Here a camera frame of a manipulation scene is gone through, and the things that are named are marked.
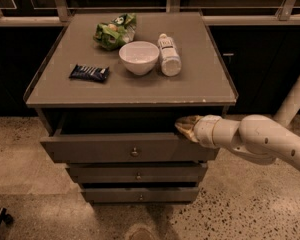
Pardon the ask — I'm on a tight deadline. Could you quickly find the grey top drawer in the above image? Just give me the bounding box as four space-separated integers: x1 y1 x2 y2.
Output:
41 133 217 163

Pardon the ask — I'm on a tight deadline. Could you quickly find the grey drawer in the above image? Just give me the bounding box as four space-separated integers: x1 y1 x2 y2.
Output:
66 162 207 183
82 187 199 203
41 133 217 163

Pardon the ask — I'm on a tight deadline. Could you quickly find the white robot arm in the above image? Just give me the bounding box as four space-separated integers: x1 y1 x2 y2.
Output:
175 76 300 171

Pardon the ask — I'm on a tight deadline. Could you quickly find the grey middle drawer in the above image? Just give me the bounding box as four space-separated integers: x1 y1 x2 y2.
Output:
66 162 207 183

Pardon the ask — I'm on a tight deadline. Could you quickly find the grey bottom drawer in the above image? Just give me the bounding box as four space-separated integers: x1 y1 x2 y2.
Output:
82 187 199 203

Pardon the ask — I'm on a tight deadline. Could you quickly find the grey drawer cabinet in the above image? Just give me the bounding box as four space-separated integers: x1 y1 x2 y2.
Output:
24 12 238 192

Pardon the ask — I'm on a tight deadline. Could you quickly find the white plastic bottle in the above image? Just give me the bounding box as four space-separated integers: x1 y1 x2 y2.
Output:
157 33 182 77

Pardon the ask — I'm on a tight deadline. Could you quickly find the white bowl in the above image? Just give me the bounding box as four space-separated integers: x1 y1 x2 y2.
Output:
119 41 159 76

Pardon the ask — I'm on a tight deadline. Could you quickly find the green chip bag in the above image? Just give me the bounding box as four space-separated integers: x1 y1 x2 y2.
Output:
93 13 137 51

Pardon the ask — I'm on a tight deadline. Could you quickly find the dark blue snack bar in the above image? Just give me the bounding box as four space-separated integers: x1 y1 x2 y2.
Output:
69 65 110 82

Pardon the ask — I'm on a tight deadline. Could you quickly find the metal railing frame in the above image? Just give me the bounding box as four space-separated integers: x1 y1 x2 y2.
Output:
0 0 300 26

